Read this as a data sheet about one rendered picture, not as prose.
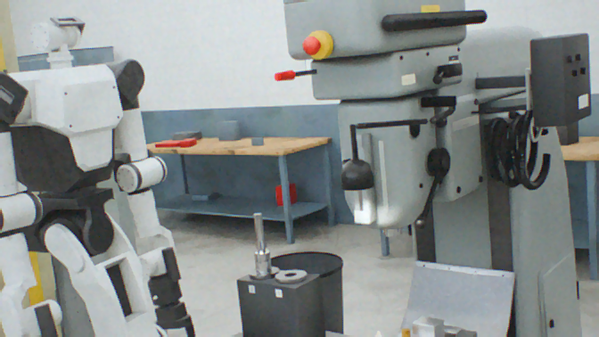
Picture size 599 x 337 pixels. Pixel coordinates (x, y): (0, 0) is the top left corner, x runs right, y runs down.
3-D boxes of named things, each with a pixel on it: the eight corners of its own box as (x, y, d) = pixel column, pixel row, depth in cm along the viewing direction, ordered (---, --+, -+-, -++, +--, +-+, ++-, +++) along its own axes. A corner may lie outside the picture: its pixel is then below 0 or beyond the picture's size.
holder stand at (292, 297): (301, 352, 201) (294, 283, 198) (242, 340, 215) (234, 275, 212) (326, 336, 211) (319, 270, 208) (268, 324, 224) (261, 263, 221)
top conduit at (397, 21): (396, 30, 147) (394, 13, 147) (378, 32, 150) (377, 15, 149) (488, 22, 182) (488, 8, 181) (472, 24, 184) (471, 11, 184)
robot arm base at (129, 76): (86, 113, 204) (69, 77, 199) (113, 94, 213) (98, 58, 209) (126, 110, 196) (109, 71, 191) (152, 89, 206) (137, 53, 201)
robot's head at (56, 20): (37, 41, 181) (45, 13, 178) (64, 40, 188) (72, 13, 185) (54, 53, 179) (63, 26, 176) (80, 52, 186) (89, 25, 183)
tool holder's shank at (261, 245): (257, 250, 213) (253, 212, 212) (267, 249, 213) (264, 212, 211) (255, 252, 210) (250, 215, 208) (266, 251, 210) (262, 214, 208)
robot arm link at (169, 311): (147, 332, 211) (136, 294, 210) (169, 320, 219) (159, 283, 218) (179, 332, 204) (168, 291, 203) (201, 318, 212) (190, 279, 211)
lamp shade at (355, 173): (339, 191, 155) (336, 162, 154) (343, 184, 162) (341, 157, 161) (373, 189, 154) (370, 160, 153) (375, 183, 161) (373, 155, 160)
